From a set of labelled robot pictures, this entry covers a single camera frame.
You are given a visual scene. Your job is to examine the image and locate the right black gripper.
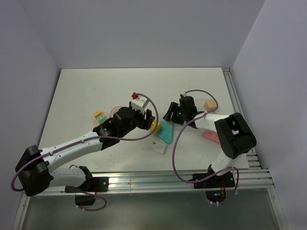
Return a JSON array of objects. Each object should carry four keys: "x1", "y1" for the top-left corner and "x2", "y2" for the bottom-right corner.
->
[{"x1": 163, "y1": 102, "x2": 188, "y2": 125}]

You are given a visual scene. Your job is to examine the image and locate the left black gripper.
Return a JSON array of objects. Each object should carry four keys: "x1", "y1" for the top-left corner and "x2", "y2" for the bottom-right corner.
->
[{"x1": 119, "y1": 101, "x2": 155, "y2": 138}]

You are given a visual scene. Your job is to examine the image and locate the teal triangular power strip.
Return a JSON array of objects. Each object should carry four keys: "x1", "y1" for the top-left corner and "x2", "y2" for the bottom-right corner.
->
[{"x1": 156, "y1": 121, "x2": 173, "y2": 144}]

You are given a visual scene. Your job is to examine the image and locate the yellow cube socket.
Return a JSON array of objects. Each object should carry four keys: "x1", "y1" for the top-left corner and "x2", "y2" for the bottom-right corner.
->
[{"x1": 150, "y1": 119, "x2": 162, "y2": 134}]

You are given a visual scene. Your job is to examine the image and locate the green plug adapter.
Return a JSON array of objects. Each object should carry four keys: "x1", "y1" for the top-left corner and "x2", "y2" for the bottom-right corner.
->
[{"x1": 96, "y1": 115, "x2": 107, "y2": 124}]

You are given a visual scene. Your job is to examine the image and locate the pink round power strip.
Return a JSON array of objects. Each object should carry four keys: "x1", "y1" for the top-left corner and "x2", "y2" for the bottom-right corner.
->
[{"x1": 92, "y1": 110, "x2": 110, "y2": 127}]

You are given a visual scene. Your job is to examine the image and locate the white charger adapter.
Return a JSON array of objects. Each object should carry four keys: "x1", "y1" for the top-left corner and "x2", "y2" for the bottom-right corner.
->
[{"x1": 152, "y1": 141, "x2": 167, "y2": 155}]

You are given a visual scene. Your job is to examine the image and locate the light yellow plug adapter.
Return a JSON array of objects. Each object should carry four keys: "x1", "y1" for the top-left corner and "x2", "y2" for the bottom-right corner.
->
[{"x1": 93, "y1": 110, "x2": 101, "y2": 117}]

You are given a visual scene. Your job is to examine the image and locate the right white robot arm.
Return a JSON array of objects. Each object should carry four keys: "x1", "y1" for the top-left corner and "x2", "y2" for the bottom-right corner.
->
[{"x1": 163, "y1": 95, "x2": 257, "y2": 187}]

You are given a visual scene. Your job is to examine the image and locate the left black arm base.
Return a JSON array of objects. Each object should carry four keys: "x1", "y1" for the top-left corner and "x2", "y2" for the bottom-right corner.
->
[{"x1": 64, "y1": 177, "x2": 109, "y2": 209}]

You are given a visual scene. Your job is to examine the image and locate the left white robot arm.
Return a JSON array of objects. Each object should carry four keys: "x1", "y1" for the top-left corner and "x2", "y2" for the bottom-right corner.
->
[{"x1": 15, "y1": 107, "x2": 155, "y2": 196}]

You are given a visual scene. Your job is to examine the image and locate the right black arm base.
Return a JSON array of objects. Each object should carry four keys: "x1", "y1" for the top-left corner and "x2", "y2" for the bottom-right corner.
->
[{"x1": 189, "y1": 172, "x2": 239, "y2": 206}]

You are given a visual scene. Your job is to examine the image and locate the beige cube socket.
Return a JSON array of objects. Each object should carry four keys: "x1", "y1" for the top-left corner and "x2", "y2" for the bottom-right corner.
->
[{"x1": 204, "y1": 99, "x2": 218, "y2": 112}]

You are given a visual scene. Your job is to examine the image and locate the pink triangular power strip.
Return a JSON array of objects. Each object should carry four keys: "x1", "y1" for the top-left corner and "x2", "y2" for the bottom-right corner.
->
[{"x1": 202, "y1": 130, "x2": 220, "y2": 144}]

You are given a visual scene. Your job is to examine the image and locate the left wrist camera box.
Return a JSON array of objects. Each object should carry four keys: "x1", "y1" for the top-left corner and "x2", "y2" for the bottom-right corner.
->
[{"x1": 130, "y1": 92, "x2": 149, "y2": 115}]

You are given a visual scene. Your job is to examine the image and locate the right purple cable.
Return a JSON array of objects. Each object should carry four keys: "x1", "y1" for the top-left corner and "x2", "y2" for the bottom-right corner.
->
[{"x1": 171, "y1": 89, "x2": 240, "y2": 205}]

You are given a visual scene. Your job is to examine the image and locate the purple cable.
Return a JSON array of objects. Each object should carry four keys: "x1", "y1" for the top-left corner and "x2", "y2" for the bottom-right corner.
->
[
  {"x1": 171, "y1": 89, "x2": 240, "y2": 205},
  {"x1": 11, "y1": 92, "x2": 160, "y2": 212}
]

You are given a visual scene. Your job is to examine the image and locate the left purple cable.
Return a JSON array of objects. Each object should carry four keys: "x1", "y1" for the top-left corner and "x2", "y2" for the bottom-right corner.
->
[{"x1": 11, "y1": 92, "x2": 160, "y2": 212}]

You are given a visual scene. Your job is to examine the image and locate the aluminium rail frame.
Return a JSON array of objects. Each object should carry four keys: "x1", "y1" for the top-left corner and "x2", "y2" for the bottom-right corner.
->
[{"x1": 21, "y1": 68, "x2": 288, "y2": 230}]

